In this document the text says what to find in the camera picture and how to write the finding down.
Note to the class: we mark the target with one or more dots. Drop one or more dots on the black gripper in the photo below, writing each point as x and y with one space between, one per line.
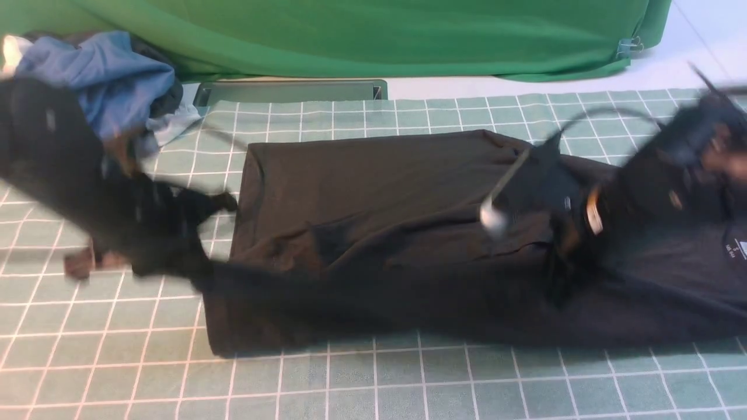
149 224

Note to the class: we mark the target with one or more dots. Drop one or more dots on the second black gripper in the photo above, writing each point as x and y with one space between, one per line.
583 219

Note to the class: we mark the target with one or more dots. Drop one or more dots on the dark gray long-sleeved shirt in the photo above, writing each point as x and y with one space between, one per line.
386 228

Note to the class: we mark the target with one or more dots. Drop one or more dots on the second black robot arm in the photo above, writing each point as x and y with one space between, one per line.
663 189

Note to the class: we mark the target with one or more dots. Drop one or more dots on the white crumpled garment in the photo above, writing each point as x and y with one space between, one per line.
120 81

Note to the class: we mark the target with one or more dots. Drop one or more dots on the green checkered tablecloth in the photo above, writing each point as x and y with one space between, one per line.
117 348

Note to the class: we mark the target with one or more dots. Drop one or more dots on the gray metal tray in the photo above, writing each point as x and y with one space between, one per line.
287 91

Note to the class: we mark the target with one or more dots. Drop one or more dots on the metal binder clip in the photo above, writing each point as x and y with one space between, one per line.
629 47

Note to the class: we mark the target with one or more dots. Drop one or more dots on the green backdrop cloth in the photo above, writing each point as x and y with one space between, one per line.
528 41

